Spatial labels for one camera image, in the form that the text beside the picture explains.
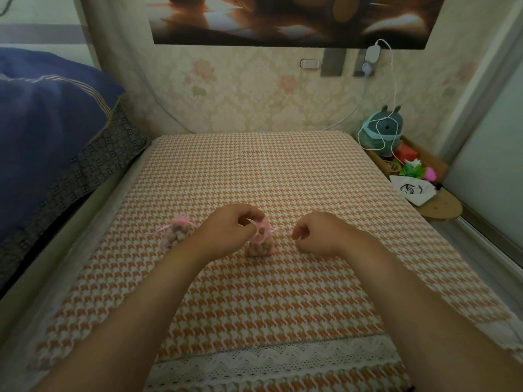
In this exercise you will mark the person's right hand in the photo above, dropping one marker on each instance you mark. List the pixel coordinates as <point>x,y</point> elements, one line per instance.
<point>322,232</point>

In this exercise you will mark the person's left hand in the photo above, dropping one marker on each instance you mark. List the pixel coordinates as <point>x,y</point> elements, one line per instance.
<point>226,232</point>

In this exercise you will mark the person's left thumb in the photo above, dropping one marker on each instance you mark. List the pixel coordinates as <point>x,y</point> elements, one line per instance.
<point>247,229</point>

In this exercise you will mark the person's right fingers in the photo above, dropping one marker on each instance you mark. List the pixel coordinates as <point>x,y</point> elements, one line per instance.
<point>304,234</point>

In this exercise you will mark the person's right forearm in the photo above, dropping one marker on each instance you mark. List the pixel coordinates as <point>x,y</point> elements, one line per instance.
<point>416,318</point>

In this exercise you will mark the person's left forearm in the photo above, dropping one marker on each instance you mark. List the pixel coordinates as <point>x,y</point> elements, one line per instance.
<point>135,322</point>

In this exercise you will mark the orange houndstooth table cloth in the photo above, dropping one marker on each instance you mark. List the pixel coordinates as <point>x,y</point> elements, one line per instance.
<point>261,261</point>

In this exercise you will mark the white printed pouch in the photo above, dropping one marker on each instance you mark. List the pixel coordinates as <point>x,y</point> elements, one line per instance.
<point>412,191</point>

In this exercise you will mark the green plush toy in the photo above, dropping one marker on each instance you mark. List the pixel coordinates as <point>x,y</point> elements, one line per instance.
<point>382,132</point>

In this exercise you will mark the green and pink artificial flower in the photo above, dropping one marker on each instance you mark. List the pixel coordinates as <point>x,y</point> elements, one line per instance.
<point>416,170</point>

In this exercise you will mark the red box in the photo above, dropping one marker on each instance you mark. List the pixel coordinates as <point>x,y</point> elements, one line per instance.
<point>405,153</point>

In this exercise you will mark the wooden corner shelf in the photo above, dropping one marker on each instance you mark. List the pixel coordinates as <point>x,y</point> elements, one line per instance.
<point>425,183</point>

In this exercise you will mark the dark patterned bed sheet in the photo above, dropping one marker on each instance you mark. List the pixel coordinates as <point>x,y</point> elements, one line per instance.
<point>77,175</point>

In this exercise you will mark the white charger plug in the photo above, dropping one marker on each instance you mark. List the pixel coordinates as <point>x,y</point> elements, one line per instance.
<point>372,53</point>

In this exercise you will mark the blue quilt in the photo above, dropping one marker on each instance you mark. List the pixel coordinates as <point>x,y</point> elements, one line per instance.
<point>45,138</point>

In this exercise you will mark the white wall switch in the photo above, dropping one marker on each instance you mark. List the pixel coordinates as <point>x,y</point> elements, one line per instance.
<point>309,63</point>

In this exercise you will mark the grey wall socket plate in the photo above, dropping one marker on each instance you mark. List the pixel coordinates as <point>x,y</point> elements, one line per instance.
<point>365,65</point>
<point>333,62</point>

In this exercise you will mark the sliding door frame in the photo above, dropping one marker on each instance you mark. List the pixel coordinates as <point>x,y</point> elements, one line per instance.
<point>486,130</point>

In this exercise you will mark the wall poster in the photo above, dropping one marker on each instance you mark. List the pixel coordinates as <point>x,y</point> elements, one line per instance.
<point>294,20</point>

